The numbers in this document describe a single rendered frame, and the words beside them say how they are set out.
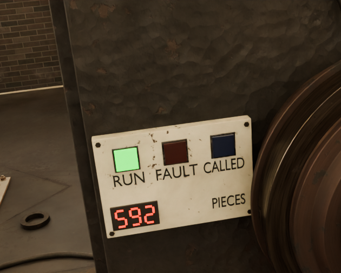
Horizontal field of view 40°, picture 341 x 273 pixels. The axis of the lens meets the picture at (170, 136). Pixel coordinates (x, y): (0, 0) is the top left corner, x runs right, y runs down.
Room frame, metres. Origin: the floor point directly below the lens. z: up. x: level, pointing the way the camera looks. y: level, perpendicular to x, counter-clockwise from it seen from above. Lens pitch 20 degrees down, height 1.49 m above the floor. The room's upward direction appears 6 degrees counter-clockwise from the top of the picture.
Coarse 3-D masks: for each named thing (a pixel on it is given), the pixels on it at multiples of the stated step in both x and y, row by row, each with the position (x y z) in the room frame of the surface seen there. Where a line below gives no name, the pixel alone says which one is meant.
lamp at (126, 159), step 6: (120, 150) 0.69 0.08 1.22; (126, 150) 0.69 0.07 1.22; (132, 150) 0.69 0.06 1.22; (120, 156) 0.69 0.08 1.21; (126, 156) 0.69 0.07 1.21; (132, 156) 0.69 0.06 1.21; (120, 162) 0.69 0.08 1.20; (126, 162) 0.69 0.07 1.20; (132, 162) 0.69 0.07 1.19; (120, 168) 0.69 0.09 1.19; (126, 168) 0.69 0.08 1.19; (132, 168) 0.69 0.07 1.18
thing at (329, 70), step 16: (336, 64) 0.67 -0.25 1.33; (320, 80) 0.67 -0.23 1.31; (304, 96) 0.66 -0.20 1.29; (288, 112) 0.66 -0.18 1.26; (272, 128) 0.66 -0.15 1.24; (272, 144) 0.66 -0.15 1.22; (256, 176) 0.65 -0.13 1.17; (256, 192) 0.65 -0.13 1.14; (256, 208) 0.65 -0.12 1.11; (256, 224) 0.65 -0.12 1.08
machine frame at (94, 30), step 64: (64, 0) 0.71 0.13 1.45; (128, 0) 0.72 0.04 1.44; (192, 0) 0.73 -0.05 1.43; (256, 0) 0.74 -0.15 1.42; (320, 0) 0.76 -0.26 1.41; (64, 64) 0.79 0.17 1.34; (128, 64) 0.72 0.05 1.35; (192, 64) 0.73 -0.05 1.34; (256, 64) 0.74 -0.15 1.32; (320, 64) 0.76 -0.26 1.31; (128, 128) 0.72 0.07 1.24; (256, 128) 0.74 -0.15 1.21; (128, 256) 0.72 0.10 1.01; (192, 256) 0.73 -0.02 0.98; (256, 256) 0.74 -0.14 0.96
